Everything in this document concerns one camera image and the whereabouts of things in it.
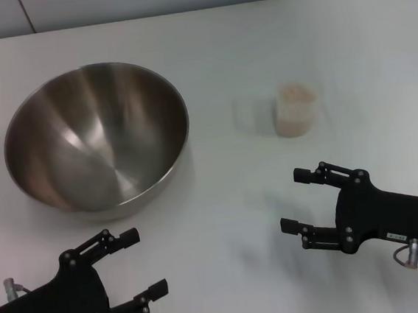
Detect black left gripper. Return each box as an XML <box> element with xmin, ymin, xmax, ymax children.
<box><xmin>0</xmin><ymin>223</ymin><xmax>172</xmax><ymax>313</ymax></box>

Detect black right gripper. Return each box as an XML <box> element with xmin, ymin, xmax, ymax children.
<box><xmin>274</xmin><ymin>152</ymin><xmax>418</xmax><ymax>265</ymax></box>

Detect clear plastic measuring cup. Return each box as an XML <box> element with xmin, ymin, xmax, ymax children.
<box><xmin>271</xmin><ymin>80</ymin><xmax>326</xmax><ymax>141</ymax></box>

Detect white rice grains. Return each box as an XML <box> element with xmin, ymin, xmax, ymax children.
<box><xmin>273</xmin><ymin>82</ymin><xmax>321</xmax><ymax>139</ymax></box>

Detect stainless steel mixing bowl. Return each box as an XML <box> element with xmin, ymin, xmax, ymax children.
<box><xmin>0</xmin><ymin>54</ymin><xmax>200</xmax><ymax>231</ymax></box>

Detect right gripper plug with cable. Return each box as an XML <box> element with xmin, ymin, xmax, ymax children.
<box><xmin>393</xmin><ymin>238</ymin><xmax>418</xmax><ymax>271</ymax></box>

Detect gripper plug with cable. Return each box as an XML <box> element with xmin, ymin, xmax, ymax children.
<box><xmin>393</xmin><ymin>238</ymin><xmax>418</xmax><ymax>271</ymax></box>
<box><xmin>1</xmin><ymin>276</ymin><xmax>33</xmax><ymax>301</ymax></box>

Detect left gripper plug with cable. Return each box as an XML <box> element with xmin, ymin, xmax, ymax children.
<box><xmin>1</xmin><ymin>276</ymin><xmax>33</xmax><ymax>301</ymax></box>

